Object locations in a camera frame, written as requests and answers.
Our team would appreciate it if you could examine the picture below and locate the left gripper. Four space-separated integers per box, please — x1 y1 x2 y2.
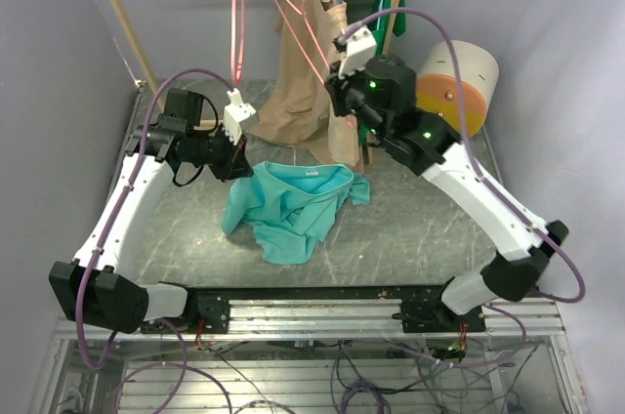
187 122 255 183

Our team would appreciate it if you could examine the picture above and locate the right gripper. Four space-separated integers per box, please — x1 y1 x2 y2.
325 55 390 143

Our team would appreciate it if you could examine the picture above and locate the teal t shirt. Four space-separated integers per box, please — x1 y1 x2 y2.
221 161 370 266

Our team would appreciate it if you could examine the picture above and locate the pink wire hanger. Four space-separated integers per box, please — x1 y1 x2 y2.
273 0 329 85

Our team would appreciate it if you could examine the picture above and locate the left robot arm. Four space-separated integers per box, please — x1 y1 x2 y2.
49 89 256 334

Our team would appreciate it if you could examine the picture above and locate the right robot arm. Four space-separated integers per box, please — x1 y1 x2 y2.
325 56 568 332

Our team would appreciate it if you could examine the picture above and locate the beige hanging shirt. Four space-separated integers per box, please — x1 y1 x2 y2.
250 0 363 173

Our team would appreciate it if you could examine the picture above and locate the green hanging shirt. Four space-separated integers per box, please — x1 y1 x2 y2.
358 0 407 146

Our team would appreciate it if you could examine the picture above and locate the pink hanger on rack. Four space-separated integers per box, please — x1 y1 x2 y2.
229 0 245 86

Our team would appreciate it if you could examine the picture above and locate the round drawer cabinet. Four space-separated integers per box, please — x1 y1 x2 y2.
416 40 499 137

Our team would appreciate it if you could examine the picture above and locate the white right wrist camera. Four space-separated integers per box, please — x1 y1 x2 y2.
334 26 377 79

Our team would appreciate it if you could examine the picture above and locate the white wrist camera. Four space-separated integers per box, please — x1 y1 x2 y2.
223 88 258 145
334 26 377 79

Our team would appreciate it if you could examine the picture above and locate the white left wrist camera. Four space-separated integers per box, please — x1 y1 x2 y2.
223 88 258 145

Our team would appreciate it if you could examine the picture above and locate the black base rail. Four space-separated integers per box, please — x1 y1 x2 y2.
165 284 486 335

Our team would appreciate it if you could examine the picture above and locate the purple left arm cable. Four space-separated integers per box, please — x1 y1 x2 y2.
75 67 240 370

